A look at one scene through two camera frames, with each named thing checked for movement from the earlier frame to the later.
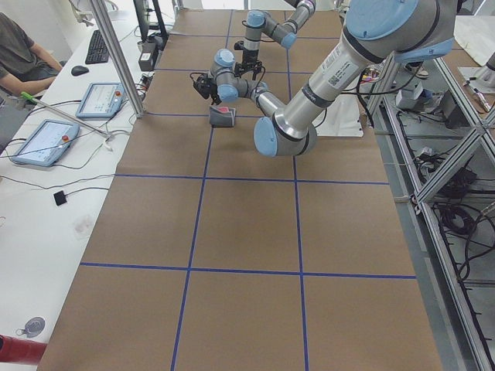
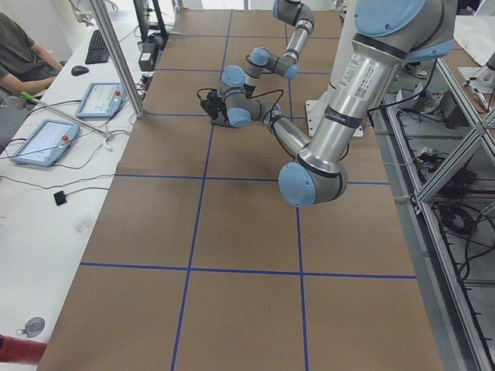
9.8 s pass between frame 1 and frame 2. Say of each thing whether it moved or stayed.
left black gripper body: moved
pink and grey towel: stayed
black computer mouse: stayed
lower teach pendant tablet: stayed
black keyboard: stayed
